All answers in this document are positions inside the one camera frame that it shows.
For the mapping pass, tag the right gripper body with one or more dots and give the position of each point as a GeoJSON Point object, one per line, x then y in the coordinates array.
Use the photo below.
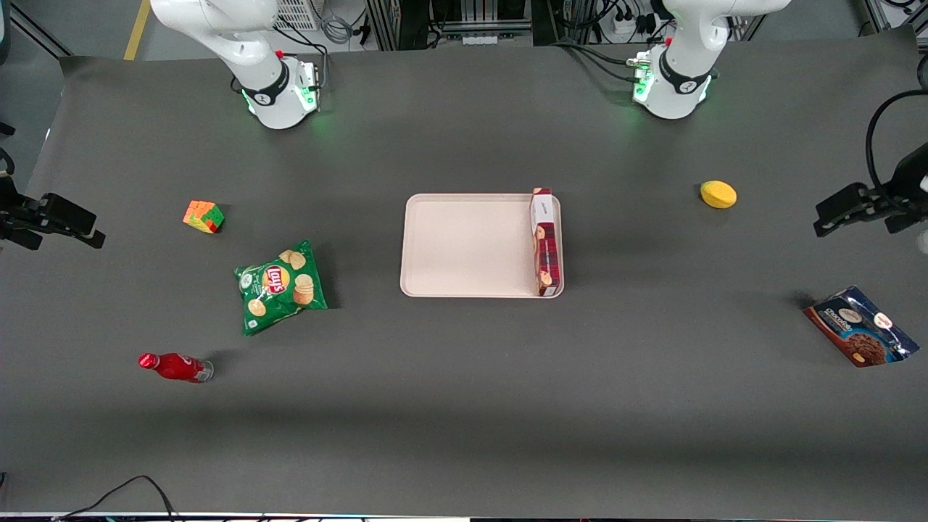
{"type": "Point", "coordinates": [10, 213]}

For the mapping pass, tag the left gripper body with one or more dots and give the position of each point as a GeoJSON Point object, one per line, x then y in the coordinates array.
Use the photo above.
{"type": "Point", "coordinates": [910, 176]}

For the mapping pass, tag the red cookie box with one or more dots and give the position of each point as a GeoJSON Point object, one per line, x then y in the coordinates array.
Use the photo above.
{"type": "Point", "coordinates": [547, 246]}

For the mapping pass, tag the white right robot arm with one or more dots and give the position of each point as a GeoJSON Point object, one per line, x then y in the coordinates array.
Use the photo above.
{"type": "Point", "coordinates": [268, 80]}

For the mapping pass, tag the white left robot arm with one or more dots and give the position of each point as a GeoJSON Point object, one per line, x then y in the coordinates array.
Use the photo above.
{"type": "Point", "coordinates": [678, 80]}

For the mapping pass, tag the blue chocolate cookie bag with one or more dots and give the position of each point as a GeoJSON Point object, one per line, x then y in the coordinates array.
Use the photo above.
{"type": "Point", "coordinates": [859, 326]}

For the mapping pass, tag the pale pink plastic tray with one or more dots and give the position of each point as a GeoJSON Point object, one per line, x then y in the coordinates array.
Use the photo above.
{"type": "Point", "coordinates": [467, 246]}

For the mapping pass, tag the colourful puzzle cube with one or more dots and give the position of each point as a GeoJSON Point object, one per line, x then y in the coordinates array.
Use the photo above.
{"type": "Point", "coordinates": [204, 217]}

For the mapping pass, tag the yellow round sponge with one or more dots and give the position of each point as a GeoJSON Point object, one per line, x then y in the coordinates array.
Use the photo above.
{"type": "Point", "coordinates": [718, 194]}

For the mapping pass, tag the red cola bottle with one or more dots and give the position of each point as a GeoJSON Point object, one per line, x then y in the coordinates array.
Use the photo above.
{"type": "Point", "coordinates": [177, 367]}

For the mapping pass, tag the green Lays chips bag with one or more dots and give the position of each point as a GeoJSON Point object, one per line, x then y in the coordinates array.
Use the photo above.
{"type": "Point", "coordinates": [279, 286]}

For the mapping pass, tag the white power strip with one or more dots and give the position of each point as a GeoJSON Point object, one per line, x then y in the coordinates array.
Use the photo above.
{"type": "Point", "coordinates": [632, 25]}

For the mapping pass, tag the white perforated basket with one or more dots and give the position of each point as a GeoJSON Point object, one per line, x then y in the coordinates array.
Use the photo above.
{"type": "Point", "coordinates": [297, 13]}

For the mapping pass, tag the black equipment rack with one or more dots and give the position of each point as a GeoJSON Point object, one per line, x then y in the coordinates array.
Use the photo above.
{"type": "Point", "coordinates": [413, 22]}

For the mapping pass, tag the dark grey table mat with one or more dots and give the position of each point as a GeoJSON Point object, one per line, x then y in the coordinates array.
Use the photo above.
{"type": "Point", "coordinates": [464, 406]}

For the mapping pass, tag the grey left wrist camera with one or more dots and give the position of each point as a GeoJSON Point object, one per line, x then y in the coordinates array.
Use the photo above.
{"type": "Point", "coordinates": [923, 241]}

